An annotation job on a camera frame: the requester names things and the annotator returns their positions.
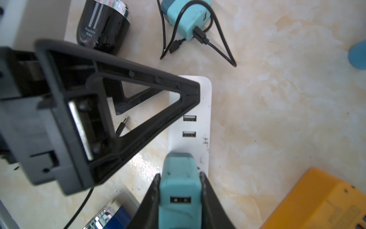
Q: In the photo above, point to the orange power strip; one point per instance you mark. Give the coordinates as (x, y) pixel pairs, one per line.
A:
(320, 201)

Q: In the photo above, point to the black electric shaver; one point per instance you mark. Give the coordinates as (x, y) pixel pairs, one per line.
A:
(103, 25)

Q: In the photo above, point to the light blue cylinder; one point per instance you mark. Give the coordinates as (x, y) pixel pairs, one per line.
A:
(357, 55)

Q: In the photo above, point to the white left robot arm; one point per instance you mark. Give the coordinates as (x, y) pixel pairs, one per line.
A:
(23, 23)

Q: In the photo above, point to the teal usb charger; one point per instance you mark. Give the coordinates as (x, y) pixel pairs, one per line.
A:
(180, 201)
(195, 15)

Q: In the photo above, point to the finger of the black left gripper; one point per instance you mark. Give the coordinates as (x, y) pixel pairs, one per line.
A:
(114, 89)
(112, 150)

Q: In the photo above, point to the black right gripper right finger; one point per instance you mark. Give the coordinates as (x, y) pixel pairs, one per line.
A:
(213, 216)

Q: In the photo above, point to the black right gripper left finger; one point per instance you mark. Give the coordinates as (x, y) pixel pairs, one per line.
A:
(146, 216)

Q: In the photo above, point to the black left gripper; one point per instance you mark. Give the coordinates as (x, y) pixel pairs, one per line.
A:
(47, 114)

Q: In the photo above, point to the white power strip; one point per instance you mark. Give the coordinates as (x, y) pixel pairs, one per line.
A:
(191, 132)

